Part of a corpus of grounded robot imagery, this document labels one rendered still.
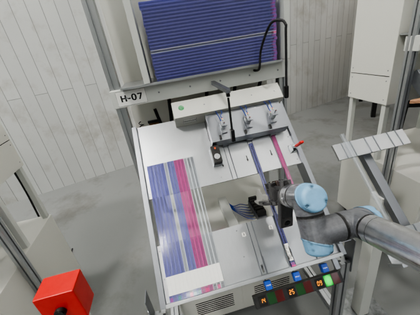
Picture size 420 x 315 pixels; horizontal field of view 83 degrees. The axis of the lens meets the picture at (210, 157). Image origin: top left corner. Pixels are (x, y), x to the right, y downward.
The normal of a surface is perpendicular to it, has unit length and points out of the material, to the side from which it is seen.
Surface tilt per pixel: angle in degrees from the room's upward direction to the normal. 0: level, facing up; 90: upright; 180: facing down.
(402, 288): 0
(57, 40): 90
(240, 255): 44
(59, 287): 0
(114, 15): 90
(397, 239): 49
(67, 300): 90
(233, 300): 90
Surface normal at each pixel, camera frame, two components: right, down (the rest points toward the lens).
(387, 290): -0.14, -0.89
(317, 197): 0.10, -0.13
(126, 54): 0.21, 0.40
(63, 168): 0.43, 0.33
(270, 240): 0.04, -0.37
